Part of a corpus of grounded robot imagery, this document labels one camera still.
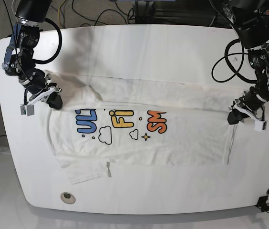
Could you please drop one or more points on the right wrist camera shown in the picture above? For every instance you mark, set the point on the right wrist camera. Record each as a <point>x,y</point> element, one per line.
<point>27,110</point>

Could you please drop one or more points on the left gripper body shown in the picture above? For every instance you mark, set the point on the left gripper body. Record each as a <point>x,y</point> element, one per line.
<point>250,103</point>

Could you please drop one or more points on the left table cable grommet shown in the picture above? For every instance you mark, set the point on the left table cable grommet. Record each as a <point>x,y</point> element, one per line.
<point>68,198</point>

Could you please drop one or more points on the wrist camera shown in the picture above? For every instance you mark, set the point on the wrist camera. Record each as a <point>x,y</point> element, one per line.
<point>27,110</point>
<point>260,125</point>

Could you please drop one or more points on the white printed T-shirt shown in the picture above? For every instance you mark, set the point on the white printed T-shirt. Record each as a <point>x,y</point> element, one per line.
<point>105,121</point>

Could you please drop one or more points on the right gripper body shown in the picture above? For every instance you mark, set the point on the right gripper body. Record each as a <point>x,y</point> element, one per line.
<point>36,82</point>

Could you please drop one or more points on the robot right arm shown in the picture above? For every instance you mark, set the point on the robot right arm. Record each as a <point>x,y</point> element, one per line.
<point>19,60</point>

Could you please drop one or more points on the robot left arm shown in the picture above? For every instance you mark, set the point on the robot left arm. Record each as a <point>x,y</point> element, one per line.
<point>250,20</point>

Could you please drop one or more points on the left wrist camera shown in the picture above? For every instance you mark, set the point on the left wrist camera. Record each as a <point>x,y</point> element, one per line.
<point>260,125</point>

